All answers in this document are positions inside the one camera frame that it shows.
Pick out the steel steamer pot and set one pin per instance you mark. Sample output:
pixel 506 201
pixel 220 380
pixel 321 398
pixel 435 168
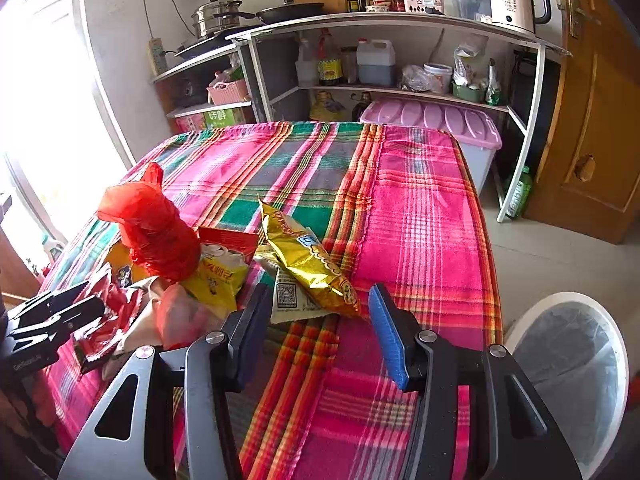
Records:
pixel 214 16

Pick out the wooden door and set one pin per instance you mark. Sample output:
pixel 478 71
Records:
pixel 588 177

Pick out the gold snack wrapper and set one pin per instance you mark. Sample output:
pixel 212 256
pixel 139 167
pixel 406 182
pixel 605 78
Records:
pixel 300 251

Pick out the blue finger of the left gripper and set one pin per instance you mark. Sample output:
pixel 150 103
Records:
pixel 70 319
pixel 43 306

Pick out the receipt wrapper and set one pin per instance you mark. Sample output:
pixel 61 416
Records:
pixel 290 302

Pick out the white round trash bin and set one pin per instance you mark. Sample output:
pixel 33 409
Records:
pixel 519 328

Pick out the yellow label sauce bottle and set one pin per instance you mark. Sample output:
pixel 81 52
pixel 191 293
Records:
pixel 330 70

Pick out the white oil jug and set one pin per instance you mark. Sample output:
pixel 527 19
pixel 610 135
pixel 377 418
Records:
pixel 376 62

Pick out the pink utensil holder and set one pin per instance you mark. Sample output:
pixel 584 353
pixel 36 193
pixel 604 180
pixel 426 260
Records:
pixel 424 6

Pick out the clear water filter pitcher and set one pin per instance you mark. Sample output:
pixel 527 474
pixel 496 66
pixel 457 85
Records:
pixel 476 10

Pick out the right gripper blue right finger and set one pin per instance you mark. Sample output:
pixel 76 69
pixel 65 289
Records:
pixel 396 330

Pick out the pink plastic basket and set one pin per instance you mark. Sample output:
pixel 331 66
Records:
pixel 226 88

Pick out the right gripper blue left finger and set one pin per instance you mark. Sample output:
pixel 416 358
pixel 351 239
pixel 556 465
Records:
pixel 247 337

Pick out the green detergent bottle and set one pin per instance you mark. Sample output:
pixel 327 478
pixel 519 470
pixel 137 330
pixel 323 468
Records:
pixel 520 196

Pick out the yellow red noodle packet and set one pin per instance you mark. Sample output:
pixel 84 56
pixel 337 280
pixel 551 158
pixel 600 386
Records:
pixel 225 259

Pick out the red plastic bag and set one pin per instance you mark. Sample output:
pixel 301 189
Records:
pixel 150 226

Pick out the translucent trash bag liner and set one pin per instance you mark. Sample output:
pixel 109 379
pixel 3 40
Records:
pixel 568 357

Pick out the plaid pink tablecloth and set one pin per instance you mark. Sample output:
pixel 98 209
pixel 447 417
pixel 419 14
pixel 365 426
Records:
pixel 342 207

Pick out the black frying pan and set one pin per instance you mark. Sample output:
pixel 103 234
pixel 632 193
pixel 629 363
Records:
pixel 289 10

